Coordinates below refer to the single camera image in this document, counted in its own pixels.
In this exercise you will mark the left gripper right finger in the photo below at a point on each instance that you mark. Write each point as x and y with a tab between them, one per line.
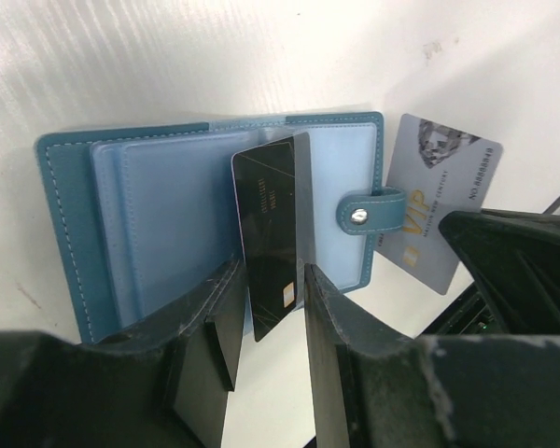
373	386

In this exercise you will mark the blue card holder wallet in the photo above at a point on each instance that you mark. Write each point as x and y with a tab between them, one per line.
142	215

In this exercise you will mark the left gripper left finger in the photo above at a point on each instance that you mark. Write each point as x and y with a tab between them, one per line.
162	382

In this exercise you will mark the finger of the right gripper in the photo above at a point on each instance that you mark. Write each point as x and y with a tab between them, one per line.
514	260

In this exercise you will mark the silver VIP credit card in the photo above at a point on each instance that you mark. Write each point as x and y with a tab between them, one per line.
441	169

